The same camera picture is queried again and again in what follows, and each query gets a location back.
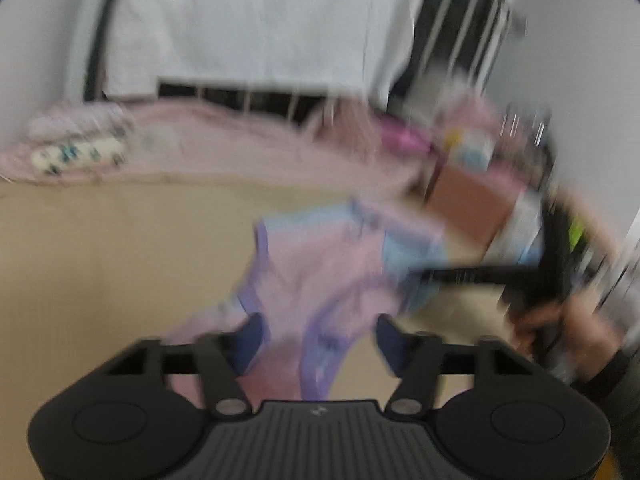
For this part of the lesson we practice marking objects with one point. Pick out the folded pink white cloth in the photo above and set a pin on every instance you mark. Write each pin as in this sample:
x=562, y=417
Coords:
x=78, y=120

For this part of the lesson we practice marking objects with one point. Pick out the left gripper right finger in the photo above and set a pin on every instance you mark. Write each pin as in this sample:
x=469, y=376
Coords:
x=415, y=359

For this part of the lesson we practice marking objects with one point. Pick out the metal bed frame railing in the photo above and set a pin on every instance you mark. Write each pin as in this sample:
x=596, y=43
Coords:
x=456, y=38

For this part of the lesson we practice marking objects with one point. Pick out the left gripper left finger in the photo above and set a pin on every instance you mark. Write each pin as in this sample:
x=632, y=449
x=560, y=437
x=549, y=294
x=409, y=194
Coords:
x=221, y=359

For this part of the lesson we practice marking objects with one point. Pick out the magenta pink box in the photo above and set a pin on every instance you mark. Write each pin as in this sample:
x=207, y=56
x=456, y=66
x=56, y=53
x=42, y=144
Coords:
x=404, y=139

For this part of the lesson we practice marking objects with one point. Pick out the white hanging sheet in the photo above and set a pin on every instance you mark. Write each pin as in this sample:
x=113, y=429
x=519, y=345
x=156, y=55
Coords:
x=338, y=47

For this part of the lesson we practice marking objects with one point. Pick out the folded cream green-patterned cloth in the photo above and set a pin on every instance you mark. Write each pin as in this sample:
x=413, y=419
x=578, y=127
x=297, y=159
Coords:
x=78, y=154

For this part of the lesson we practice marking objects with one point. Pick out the pink purple blue garment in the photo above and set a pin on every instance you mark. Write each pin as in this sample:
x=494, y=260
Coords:
x=320, y=278

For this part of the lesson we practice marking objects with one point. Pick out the brown cardboard box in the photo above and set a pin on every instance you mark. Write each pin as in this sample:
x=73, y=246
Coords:
x=475, y=204

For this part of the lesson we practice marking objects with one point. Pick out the pink blanket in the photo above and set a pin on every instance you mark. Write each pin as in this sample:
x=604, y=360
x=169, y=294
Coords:
x=188, y=141

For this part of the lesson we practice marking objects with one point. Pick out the yellow white plush item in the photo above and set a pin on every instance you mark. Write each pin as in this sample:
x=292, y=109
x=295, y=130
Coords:
x=471, y=149

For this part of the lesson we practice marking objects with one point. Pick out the pink hanging garment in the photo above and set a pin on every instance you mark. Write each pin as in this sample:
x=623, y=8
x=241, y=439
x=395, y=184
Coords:
x=348, y=126

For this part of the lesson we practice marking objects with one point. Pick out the person's right hand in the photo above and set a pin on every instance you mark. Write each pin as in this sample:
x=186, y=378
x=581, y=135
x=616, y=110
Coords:
x=590, y=341

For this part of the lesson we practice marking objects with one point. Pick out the neon yellow green item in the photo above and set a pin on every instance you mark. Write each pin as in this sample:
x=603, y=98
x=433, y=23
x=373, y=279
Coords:
x=576, y=234

